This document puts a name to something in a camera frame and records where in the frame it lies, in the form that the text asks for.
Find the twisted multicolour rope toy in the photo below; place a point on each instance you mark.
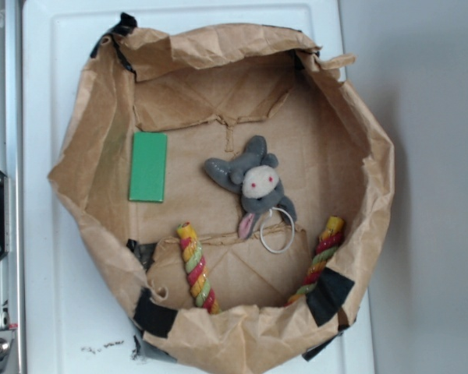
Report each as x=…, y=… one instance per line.
x=195, y=267

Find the brown paper bag bin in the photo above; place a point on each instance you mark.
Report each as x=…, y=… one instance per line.
x=210, y=90

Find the gray plush animal toy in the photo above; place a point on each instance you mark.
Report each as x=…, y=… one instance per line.
x=253, y=176

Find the white plastic tray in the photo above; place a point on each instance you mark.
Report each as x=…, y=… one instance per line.
x=73, y=322

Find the green rectangular block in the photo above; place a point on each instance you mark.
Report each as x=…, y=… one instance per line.
x=147, y=177

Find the aluminium frame rail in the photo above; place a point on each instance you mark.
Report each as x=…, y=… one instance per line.
x=12, y=355

